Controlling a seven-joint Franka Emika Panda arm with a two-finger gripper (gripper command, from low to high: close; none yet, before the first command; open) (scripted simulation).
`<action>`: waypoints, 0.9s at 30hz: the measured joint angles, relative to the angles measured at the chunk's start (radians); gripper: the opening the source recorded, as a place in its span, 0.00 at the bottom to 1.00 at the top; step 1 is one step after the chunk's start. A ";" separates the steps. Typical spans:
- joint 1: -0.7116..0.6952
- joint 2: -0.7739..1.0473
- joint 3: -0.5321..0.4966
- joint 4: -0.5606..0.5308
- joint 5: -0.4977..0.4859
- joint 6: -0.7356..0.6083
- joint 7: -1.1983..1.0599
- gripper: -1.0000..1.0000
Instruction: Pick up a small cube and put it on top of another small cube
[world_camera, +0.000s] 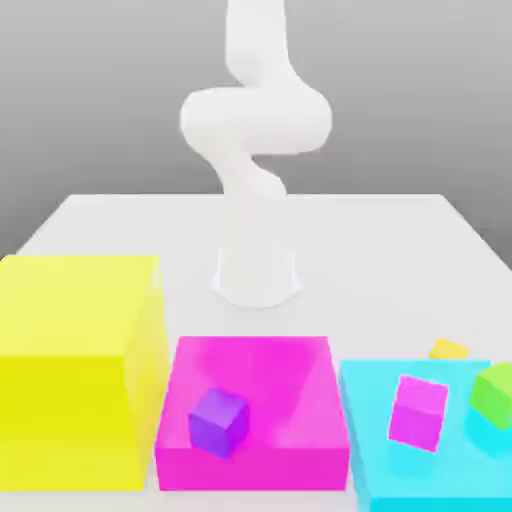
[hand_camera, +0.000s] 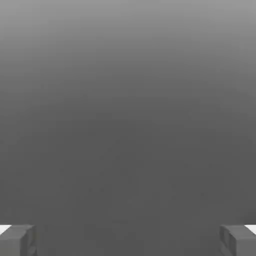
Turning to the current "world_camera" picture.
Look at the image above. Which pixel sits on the small purple cube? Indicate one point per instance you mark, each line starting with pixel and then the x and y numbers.
pixel 218 424

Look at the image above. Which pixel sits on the large cyan box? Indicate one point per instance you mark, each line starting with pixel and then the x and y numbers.
pixel 440 476

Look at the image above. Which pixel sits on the large yellow box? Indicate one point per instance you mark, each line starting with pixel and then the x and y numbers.
pixel 72 400

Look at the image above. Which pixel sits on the small green cube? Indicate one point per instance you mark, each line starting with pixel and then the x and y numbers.
pixel 494 394

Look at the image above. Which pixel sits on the small yellow cube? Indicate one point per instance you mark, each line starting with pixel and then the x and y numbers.
pixel 448 350

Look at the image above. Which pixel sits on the small pink cube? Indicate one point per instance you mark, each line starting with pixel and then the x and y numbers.
pixel 418 416

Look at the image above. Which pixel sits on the large magenta box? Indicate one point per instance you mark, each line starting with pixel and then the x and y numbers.
pixel 272 384

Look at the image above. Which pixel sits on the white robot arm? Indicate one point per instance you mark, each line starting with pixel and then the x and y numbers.
pixel 256 120

